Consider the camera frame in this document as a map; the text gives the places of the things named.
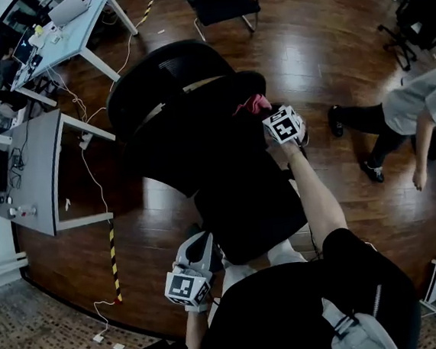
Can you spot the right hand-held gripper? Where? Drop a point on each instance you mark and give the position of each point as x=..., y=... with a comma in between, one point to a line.
x=282, y=125

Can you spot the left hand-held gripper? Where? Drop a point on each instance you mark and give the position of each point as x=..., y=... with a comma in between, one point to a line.
x=181, y=286

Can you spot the pink cloth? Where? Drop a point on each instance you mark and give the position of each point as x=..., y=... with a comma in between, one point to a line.
x=253, y=103

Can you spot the person's left forearm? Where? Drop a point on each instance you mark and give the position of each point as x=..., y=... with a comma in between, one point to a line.
x=196, y=331

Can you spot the person's right forearm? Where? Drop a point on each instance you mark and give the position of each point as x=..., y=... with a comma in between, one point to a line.
x=316, y=199

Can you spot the grey shoulder bag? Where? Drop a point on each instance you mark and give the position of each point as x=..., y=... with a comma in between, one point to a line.
x=360, y=336

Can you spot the black chair armrest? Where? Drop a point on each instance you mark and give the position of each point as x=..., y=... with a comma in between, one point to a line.
x=194, y=231

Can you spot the black chair seat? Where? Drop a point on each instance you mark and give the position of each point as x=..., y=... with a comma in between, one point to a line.
x=253, y=220

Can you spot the yellow black striped floor strip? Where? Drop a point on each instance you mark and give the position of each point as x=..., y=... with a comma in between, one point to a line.
x=146, y=8
x=114, y=264

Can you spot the person's light trousers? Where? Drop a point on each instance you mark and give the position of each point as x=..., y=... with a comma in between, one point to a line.
x=283, y=253

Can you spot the person's black shirt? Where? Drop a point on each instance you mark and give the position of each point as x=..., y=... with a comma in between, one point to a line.
x=278, y=317

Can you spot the black mesh chair headrest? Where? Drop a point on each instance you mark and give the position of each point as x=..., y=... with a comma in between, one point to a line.
x=163, y=83

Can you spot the black visitor chair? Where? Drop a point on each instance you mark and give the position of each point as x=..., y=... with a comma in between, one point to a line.
x=220, y=1

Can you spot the white power strip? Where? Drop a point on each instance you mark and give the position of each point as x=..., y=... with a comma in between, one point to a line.
x=86, y=140

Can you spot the black swivel office chair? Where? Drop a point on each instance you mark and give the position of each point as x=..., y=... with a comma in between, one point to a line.
x=418, y=20

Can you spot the grey desk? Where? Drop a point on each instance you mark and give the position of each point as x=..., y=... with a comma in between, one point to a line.
x=37, y=168

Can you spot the pale blue table white legs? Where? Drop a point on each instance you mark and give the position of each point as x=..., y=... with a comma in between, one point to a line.
x=74, y=38

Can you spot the silver laptop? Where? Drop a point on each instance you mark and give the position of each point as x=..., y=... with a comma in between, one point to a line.
x=67, y=8

